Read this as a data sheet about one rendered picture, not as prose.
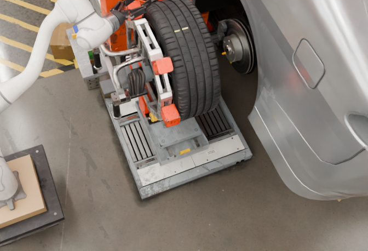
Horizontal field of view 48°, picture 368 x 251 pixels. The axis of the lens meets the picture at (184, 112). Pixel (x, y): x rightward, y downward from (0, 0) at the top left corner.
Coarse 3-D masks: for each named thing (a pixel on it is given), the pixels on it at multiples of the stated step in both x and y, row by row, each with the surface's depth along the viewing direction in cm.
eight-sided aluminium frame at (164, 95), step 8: (128, 24) 220; (136, 24) 204; (144, 24) 204; (128, 32) 228; (136, 32) 231; (128, 40) 234; (136, 40) 237; (144, 40) 199; (152, 40) 199; (128, 48) 241; (152, 56) 195; (160, 56) 197; (168, 80) 201; (160, 88) 200; (168, 88) 202; (144, 96) 242; (152, 96) 242; (160, 96) 201; (168, 96) 203; (152, 104) 240; (160, 104) 206; (168, 104) 209; (152, 112) 234; (160, 120) 221
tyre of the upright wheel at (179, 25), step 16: (176, 0) 211; (144, 16) 217; (160, 16) 200; (176, 16) 200; (192, 16) 202; (160, 32) 197; (176, 32) 196; (192, 32) 198; (208, 32) 200; (176, 48) 195; (192, 48) 196; (208, 48) 198; (176, 64) 194; (192, 64) 197; (208, 64) 200; (176, 80) 197; (192, 80) 199; (208, 80) 202; (176, 96) 205; (192, 96) 204; (208, 96) 209; (192, 112) 215
